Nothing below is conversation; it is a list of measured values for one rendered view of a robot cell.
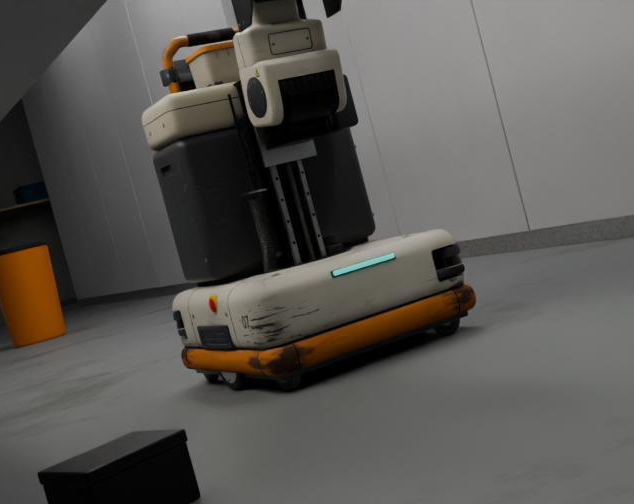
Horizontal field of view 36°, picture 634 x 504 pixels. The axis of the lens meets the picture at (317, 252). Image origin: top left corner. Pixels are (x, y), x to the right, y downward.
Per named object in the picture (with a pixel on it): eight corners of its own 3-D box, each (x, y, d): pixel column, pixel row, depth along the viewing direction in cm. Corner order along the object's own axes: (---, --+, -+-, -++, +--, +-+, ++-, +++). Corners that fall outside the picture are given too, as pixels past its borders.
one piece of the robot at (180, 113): (193, 327, 285) (117, 48, 281) (350, 278, 310) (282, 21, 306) (236, 326, 255) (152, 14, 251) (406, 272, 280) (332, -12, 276)
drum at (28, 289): (4, 349, 700) (-21, 257, 697) (65, 331, 719) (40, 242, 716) (14, 350, 662) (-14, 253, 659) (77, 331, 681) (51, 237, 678)
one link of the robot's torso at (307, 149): (257, 170, 266) (233, 82, 265) (344, 149, 279) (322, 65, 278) (299, 154, 242) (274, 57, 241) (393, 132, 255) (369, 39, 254)
